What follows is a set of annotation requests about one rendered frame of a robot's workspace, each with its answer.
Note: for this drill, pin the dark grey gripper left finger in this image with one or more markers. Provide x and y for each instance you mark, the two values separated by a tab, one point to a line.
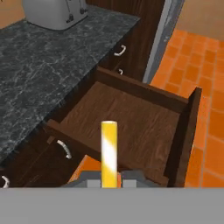
87	180

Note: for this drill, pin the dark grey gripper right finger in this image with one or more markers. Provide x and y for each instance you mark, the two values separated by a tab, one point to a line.
131	179

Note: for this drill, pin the yellow and white striped straw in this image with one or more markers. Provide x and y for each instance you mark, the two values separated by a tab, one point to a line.
109	151

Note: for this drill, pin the dark wood cabinet drawer front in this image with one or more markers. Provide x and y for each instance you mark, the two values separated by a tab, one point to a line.
43	163
122	46

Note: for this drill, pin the open dark wood drawer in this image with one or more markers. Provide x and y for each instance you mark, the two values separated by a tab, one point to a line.
128	128

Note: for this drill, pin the grey fridge side panel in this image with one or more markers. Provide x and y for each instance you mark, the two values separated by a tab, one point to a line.
162	38

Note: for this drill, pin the silver toaster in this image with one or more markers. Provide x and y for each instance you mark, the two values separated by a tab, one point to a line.
52	13

